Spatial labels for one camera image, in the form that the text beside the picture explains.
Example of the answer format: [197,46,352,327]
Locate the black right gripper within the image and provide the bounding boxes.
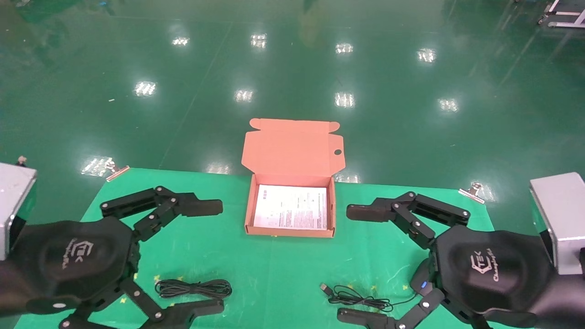
[337,191,557,329]

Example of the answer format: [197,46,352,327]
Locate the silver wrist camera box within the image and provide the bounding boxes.
[0,162,37,261]
[530,172,585,276]

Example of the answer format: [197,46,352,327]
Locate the orange cardboard box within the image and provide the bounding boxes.
[241,118,345,239]

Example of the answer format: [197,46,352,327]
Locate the green table cloth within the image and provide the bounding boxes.
[14,167,536,329]

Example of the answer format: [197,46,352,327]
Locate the metal cloth clip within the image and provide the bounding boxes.
[458,182,485,204]
[105,158,131,182]

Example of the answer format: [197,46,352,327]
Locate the white printed paper sheet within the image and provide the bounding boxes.
[253,184,329,231]

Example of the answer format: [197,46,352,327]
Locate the white metal cart frame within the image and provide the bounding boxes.
[538,0,585,29]

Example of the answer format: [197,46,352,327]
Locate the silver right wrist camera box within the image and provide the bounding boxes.
[530,172,585,276]

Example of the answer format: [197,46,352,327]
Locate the black data cable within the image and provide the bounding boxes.
[154,279,233,300]

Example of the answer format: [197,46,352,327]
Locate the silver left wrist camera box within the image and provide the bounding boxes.
[0,162,37,261]

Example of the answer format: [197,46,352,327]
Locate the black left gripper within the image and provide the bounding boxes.
[9,186,225,329]

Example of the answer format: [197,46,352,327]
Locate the black mouse with cable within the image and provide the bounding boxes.
[319,260,438,314]

